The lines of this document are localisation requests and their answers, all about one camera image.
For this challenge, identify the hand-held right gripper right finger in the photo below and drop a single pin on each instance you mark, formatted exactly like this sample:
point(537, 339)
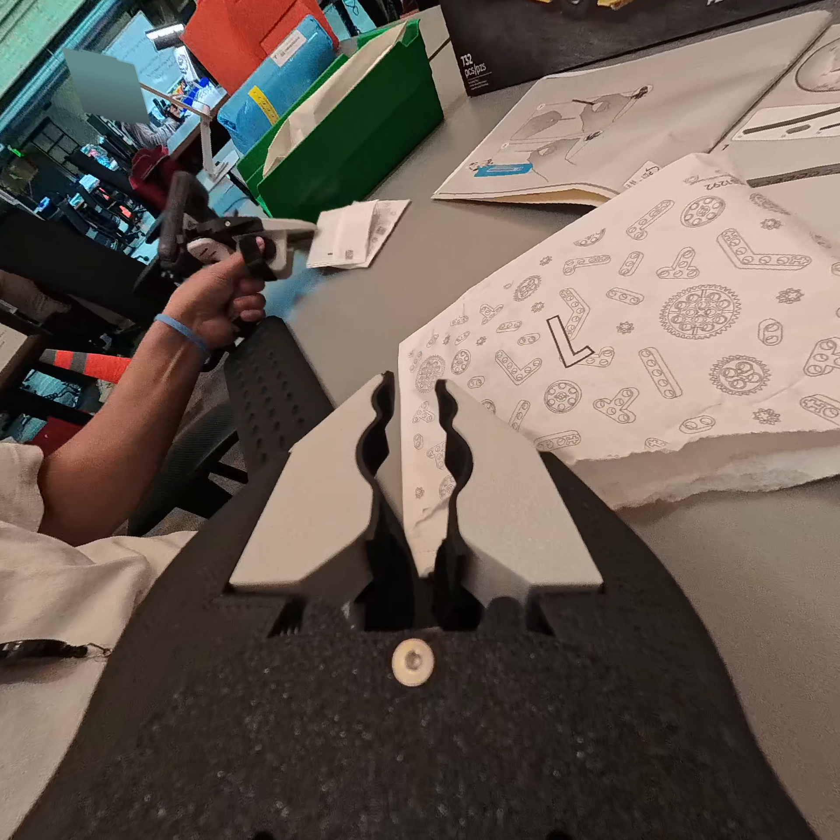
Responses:
point(518, 518)

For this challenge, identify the blue wristband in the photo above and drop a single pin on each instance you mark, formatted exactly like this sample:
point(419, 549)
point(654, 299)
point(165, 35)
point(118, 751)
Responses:
point(187, 333)

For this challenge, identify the orange striped traffic cone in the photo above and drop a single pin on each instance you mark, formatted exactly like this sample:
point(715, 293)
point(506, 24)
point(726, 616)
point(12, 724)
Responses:
point(85, 365)

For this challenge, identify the printed white paper bag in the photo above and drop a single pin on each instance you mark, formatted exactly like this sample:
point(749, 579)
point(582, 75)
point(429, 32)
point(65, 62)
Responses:
point(656, 328)

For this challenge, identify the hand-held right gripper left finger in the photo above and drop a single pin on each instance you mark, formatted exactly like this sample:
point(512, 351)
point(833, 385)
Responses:
point(308, 512)

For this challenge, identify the person's left forearm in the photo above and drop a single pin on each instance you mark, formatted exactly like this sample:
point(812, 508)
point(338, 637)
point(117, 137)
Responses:
point(118, 433)

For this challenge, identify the person's left hand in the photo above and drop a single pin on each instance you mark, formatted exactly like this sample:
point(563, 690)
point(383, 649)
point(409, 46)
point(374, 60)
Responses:
point(210, 302)

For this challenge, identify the black perforated chair armrest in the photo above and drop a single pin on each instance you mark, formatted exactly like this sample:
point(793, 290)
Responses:
point(275, 387)

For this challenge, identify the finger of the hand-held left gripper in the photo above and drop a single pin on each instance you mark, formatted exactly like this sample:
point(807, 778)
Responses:
point(289, 229)

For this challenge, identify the black lego set box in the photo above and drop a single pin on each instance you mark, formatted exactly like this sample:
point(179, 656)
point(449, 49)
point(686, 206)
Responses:
point(525, 39)

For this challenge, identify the lego instruction booklet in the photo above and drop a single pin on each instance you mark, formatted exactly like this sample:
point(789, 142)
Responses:
point(590, 144)

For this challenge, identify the green plastic bin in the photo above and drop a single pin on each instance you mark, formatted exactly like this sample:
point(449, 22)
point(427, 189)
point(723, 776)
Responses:
point(367, 144)

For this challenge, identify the white shirt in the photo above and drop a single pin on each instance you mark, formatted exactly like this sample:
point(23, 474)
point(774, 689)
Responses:
point(65, 590)

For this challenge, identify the blue padded bag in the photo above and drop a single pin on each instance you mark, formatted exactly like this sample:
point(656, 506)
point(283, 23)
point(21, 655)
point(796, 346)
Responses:
point(289, 72)

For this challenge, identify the orange red box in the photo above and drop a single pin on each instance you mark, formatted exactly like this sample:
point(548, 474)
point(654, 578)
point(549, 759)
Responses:
point(236, 33)

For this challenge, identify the small white paper bag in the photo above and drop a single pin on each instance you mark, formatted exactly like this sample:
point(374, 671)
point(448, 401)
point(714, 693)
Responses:
point(354, 233)

